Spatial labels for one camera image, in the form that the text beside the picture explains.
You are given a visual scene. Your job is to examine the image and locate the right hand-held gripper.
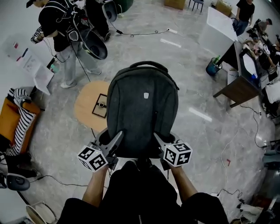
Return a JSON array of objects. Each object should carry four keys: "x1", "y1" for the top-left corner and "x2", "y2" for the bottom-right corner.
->
[{"x1": 153, "y1": 132, "x2": 193, "y2": 171}]

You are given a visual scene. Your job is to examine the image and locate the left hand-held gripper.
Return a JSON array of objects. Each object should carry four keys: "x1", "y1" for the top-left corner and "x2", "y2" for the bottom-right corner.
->
[{"x1": 77, "y1": 130, "x2": 124, "y2": 173}]

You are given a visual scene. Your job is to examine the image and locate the grey fabric backpack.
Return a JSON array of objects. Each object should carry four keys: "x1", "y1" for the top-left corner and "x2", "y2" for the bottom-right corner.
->
[{"x1": 95, "y1": 61, "x2": 180, "y2": 159}]

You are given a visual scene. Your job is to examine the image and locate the person's left forearm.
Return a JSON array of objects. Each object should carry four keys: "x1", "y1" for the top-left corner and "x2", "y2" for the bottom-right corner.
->
[{"x1": 82, "y1": 166, "x2": 109, "y2": 207}]

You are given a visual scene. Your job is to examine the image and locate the person's right forearm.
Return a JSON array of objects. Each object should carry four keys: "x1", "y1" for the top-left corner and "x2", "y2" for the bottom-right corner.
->
[{"x1": 170, "y1": 165, "x2": 199, "y2": 203}]

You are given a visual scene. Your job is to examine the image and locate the person's black trousers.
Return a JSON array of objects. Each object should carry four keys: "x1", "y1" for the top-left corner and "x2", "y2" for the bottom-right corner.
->
[{"x1": 121, "y1": 158, "x2": 160, "y2": 175}]

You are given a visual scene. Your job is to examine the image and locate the light wooden table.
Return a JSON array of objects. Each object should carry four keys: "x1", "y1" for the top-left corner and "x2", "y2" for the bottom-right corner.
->
[{"x1": 73, "y1": 80, "x2": 111, "y2": 133}]

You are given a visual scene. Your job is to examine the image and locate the person's black shirt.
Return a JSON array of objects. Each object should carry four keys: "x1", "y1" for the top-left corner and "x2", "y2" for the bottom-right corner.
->
[{"x1": 57, "y1": 170, "x2": 229, "y2": 224}]

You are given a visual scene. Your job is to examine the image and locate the blue wastebasket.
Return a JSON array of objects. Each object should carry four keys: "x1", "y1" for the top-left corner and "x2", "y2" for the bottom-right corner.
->
[{"x1": 206, "y1": 57, "x2": 223, "y2": 77}]

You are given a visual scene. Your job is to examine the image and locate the black white striped blanket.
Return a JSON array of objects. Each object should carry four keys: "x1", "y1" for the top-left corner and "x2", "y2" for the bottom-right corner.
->
[{"x1": 5, "y1": 87, "x2": 37, "y2": 156}]

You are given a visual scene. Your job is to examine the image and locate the dark brown desk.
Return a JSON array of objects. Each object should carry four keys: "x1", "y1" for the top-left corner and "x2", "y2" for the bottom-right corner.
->
[{"x1": 213, "y1": 41, "x2": 262, "y2": 108}]

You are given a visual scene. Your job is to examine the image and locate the white side stand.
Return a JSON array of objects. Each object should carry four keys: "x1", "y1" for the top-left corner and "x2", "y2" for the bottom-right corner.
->
[{"x1": 16, "y1": 49, "x2": 55, "y2": 95}]

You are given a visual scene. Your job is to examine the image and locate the orange cushion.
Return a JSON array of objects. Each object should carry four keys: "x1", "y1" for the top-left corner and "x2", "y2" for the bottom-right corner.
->
[{"x1": 0, "y1": 98, "x2": 22, "y2": 143}]

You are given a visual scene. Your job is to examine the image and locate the orange sofa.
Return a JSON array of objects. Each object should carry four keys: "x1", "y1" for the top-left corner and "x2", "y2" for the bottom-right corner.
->
[{"x1": 0, "y1": 87, "x2": 42, "y2": 154}]

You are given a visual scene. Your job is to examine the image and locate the white crumpled cloth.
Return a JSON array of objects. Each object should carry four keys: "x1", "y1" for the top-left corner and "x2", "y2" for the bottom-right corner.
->
[{"x1": 239, "y1": 203, "x2": 264, "y2": 223}]

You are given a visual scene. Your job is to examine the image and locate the white paper sheet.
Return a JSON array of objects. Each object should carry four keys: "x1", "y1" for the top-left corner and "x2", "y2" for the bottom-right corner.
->
[{"x1": 242, "y1": 53, "x2": 258, "y2": 76}]

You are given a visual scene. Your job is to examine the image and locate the white block cabinet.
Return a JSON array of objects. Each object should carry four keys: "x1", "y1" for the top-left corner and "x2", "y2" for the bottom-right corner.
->
[{"x1": 198, "y1": 6, "x2": 238, "y2": 52}]

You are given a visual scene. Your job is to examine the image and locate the cardboard box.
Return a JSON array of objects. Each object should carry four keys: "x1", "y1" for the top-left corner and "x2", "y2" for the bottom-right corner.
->
[
  {"x1": 215, "y1": 0, "x2": 232, "y2": 17},
  {"x1": 164, "y1": 0, "x2": 186, "y2": 11}
]

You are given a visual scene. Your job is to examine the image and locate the black chair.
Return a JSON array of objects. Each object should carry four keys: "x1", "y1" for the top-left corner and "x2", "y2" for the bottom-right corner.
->
[{"x1": 188, "y1": 0, "x2": 204, "y2": 13}]

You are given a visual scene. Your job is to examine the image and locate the black rectangular frame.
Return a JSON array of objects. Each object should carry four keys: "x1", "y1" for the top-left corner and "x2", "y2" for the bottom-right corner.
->
[{"x1": 91, "y1": 93, "x2": 108, "y2": 118}]

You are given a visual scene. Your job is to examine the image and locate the white floor cable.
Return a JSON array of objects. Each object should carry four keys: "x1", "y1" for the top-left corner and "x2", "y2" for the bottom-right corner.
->
[{"x1": 220, "y1": 128, "x2": 250, "y2": 182}]

